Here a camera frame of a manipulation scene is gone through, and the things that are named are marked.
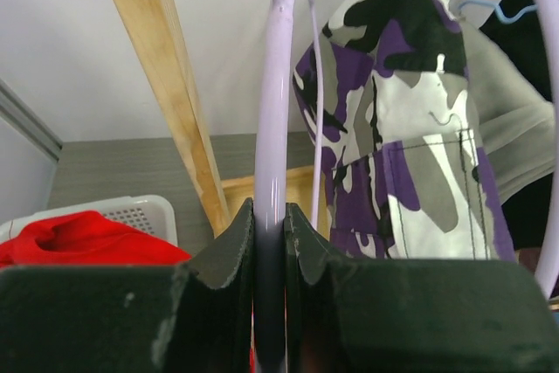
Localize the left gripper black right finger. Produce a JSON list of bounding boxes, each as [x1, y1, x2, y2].
[[284, 204, 558, 372]]

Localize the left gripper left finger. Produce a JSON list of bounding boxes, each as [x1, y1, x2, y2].
[[1, 199, 254, 372]]

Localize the red trousers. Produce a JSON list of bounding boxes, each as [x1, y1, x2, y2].
[[1, 211, 190, 268]]

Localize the lilac hanger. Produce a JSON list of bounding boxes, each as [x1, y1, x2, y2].
[[253, 0, 295, 372]]

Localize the blue hanger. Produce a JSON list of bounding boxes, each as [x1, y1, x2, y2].
[[458, 0, 538, 24]]

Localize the white plastic basket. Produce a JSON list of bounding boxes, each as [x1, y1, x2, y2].
[[1, 195, 178, 246]]

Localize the purple camouflage garment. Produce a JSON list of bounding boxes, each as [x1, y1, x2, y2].
[[293, 0, 515, 261]]

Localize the grey garment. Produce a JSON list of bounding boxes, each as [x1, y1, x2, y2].
[[459, 19, 556, 202]]

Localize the black garment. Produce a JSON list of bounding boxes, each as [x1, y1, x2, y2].
[[480, 0, 553, 251]]

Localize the wooden clothes rack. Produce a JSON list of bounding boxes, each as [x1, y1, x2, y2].
[[113, 0, 326, 236]]

